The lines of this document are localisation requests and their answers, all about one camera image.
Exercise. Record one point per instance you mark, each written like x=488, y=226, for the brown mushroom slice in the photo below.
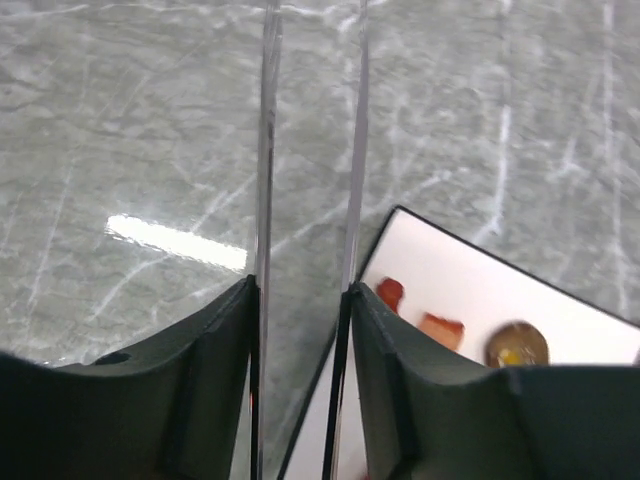
x=516, y=343

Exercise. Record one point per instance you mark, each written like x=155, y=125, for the brown chicken drumstick piece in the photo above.
x=391, y=292

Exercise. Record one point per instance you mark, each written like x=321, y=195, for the white square plate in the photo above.
x=413, y=409

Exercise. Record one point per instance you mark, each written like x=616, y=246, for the glazed pork belly piece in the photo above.
x=448, y=333

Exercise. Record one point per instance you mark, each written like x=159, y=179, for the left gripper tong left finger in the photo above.
x=136, y=166

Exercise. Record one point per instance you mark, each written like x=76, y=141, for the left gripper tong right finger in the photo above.
x=524, y=125

